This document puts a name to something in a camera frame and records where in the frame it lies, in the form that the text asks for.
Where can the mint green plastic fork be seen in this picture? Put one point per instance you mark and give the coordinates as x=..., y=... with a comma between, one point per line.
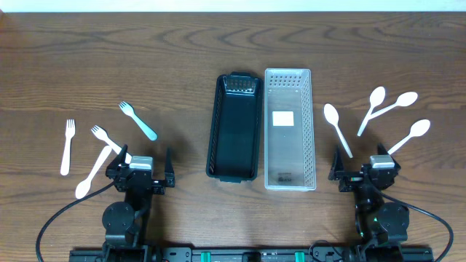
x=129, y=111

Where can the white plastic spoon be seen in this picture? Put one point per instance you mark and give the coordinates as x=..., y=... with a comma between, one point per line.
x=376, y=98
x=332, y=117
x=418, y=129
x=406, y=99

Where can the white plastic utensil handle up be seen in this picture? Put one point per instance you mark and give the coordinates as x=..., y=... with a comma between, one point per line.
x=84, y=186

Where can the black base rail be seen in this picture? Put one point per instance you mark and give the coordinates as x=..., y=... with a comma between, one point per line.
x=317, y=253

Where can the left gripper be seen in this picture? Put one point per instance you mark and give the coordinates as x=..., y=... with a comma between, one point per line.
x=142, y=180

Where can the white label sticker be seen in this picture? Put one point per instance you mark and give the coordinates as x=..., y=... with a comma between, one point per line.
x=282, y=118

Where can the clear plastic basket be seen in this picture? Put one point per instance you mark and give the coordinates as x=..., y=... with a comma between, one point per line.
x=289, y=152

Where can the white plastic fork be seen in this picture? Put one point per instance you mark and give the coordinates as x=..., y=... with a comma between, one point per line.
x=69, y=133
x=101, y=134

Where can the black plastic basket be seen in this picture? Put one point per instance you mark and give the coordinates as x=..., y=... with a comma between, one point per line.
x=235, y=129

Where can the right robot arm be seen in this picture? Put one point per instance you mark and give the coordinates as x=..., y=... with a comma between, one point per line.
x=381, y=225

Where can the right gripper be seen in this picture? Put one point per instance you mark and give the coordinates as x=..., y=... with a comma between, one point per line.
x=364, y=178

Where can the white plastic fork far left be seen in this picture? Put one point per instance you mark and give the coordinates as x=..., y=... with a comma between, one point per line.
x=69, y=133

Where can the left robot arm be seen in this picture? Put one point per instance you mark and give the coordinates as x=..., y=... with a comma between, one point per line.
x=125, y=222

